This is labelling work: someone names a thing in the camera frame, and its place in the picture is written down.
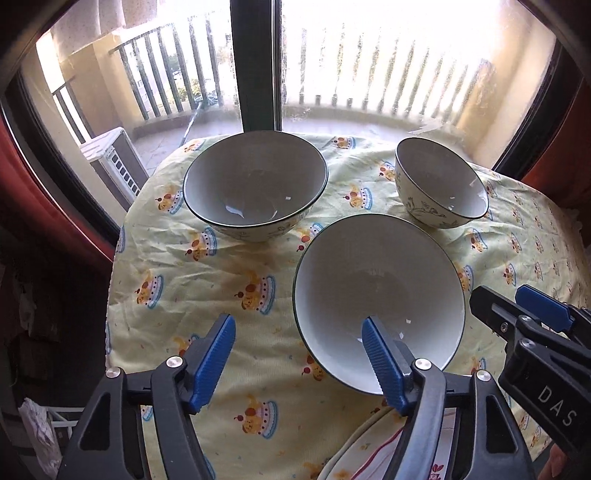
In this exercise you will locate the yellow printed tablecloth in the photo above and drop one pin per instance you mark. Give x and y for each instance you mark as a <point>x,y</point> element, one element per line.
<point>184,258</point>

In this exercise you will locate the white hanging cloth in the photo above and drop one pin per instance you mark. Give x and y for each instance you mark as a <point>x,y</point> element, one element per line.
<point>92,23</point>

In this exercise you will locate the crumpled white bag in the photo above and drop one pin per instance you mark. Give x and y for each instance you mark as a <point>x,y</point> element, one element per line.
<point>39,424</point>

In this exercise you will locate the person's right hand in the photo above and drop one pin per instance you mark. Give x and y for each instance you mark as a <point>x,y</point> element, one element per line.
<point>559,464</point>

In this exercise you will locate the thin pole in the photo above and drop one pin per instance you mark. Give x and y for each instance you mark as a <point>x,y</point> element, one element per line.
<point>191,121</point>

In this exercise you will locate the balcony railing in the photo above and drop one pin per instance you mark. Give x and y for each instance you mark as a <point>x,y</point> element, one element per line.
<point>157,69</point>

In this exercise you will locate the dark window frame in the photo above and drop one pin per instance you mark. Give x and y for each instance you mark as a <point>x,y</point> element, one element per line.
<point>256,69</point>

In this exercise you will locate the white dark-rimmed bowl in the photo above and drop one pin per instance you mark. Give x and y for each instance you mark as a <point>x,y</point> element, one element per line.
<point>256,180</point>
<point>369,267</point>

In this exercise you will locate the ribbed grey floral plate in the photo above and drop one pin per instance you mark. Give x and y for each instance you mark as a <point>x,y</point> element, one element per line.
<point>376,459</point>

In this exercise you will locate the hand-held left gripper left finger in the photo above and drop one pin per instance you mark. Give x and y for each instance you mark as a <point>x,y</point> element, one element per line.
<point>212,364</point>

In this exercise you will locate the red curtain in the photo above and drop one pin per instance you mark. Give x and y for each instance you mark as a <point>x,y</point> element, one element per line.
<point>37,207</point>
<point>563,177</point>

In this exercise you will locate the floral ceramic bowl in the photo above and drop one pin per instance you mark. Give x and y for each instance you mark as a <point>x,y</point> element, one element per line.
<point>441,180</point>

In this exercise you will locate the large scalloped floral plate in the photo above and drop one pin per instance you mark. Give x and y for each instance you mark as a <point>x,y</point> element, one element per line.
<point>340,454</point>

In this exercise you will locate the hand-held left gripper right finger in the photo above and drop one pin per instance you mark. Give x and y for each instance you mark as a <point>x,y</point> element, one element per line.
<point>383,369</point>

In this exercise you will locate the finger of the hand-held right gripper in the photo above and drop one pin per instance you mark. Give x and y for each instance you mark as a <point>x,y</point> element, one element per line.
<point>491,307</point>
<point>545,307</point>

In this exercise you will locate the white air conditioner unit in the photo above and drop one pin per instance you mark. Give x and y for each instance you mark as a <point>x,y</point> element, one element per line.
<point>115,161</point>

